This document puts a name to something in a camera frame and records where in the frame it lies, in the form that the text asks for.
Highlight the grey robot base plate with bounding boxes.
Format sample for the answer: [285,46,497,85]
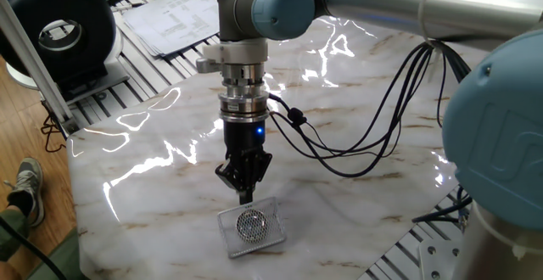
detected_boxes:
[417,237,463,280]

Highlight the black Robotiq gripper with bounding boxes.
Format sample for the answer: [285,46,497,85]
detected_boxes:
[215,120,272,204]

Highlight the black base cables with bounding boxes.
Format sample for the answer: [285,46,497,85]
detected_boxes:
[411,184,474,232]

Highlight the clear acrylic cover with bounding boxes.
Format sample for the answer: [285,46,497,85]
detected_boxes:
[216,195,288,259]

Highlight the white marble pattern mat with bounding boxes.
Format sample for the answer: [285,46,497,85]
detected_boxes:
[66,16,489,280]

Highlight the grey sneaker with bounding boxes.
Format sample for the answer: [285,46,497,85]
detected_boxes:
[4,156,46,228]

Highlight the thin black cable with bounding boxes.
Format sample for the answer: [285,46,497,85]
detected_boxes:
[0,216,68,280]

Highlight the black cable tangle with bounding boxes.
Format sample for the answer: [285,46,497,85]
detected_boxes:
[40,113,68,154]

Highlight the stack of printed papers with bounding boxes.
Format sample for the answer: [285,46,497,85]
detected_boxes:
[120,0,221,59]

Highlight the black round ring device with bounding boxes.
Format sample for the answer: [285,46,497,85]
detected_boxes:
[0,0,131,103]

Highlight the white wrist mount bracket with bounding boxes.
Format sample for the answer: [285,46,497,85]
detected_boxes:
[195,37,269,76]

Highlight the aluminium frame post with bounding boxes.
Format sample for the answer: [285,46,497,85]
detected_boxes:
[0,0,81,136]

